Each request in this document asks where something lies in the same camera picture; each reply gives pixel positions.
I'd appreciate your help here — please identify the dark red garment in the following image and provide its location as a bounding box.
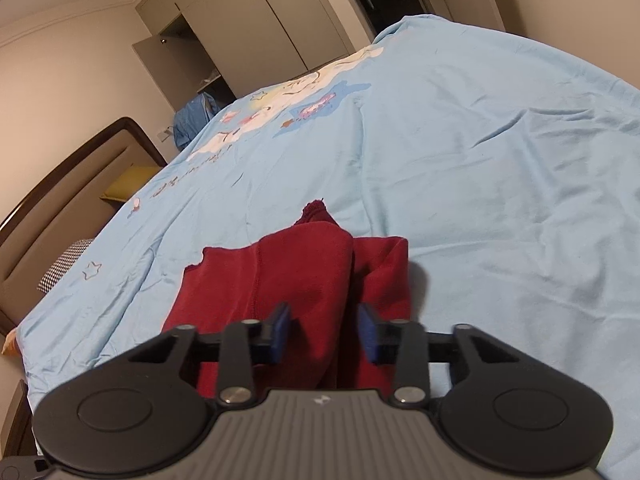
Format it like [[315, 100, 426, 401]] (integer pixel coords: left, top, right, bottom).
[[161, 199, 413, 398]]

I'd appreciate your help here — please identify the black white patterned pillow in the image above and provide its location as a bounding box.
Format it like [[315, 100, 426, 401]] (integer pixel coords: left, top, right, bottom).
[[37, 238, 94, 292]]

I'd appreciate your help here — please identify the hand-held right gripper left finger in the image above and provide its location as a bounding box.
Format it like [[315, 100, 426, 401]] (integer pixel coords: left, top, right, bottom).
[[127, 302, 292, 407]]

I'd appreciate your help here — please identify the padded wooden headboard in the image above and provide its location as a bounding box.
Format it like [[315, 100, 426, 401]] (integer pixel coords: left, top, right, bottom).
[[0, 116, 168, 333]]

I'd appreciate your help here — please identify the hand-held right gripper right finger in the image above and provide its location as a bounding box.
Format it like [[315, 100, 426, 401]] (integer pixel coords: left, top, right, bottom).
[[360, 303, 521, 407]]

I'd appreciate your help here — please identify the light blue printed blanket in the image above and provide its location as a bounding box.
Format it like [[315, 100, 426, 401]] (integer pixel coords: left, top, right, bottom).
[[15, 14, 640, 480]]

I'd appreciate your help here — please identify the blue cloth pile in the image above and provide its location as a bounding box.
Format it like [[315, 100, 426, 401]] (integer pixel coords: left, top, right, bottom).
[[173, 92, 224, 151]]

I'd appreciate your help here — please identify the white wardrobe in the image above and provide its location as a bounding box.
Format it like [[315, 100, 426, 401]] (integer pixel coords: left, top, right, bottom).
[[131, 0, 373, 111]]

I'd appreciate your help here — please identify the olive green pillow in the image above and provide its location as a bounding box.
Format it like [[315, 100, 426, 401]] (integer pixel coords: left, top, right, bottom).
[[100, 166, 161, 206]]

